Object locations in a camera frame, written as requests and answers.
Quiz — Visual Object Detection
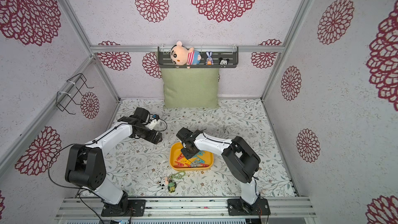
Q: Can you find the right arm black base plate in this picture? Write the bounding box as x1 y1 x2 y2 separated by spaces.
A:
227 198 271 216

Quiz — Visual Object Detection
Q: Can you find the small blue bunny figure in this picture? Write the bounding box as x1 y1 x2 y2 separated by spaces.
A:
206 51 214 65

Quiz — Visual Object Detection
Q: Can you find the red clothespin in box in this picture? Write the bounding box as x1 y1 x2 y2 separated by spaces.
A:
176 153 185 161

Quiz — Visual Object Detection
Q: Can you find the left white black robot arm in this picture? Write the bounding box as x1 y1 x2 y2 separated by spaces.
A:
65 107 162 205

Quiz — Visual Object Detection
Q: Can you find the cow plush keychain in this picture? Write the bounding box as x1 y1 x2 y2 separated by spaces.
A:
158 176 169 189

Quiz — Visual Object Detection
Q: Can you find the black white mouse figure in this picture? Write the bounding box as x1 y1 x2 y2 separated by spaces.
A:
219 58 229 66

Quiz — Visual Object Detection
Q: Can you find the dark metal wall shelf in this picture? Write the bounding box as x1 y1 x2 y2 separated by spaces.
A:
157 45 239 68

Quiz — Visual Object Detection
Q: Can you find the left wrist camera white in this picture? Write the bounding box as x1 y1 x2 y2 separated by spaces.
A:
146 114 160 130

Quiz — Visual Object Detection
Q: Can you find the green square pillow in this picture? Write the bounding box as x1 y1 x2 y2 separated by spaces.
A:
161 68 219 108

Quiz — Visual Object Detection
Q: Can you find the aluminium front rail frame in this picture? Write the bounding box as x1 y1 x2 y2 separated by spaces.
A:
53 197 319 224

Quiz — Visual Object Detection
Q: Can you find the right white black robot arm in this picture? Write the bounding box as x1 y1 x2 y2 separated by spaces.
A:
176 128 261 207

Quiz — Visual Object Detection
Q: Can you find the pink boy plush doll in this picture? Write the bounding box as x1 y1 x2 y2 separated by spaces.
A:
170 41 202 68

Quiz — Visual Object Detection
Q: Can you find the black wire wall rack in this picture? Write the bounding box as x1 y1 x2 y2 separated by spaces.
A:
55 73 93 115

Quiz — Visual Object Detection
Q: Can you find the green toy keychain with chain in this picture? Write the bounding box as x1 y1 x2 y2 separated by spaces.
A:
167 171 186 193

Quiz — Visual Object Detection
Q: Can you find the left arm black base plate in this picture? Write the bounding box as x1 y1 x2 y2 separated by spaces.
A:
101 199 146 217

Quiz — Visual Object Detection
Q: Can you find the yellow plastic storage box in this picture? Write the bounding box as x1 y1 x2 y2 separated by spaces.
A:
169 143 214 171

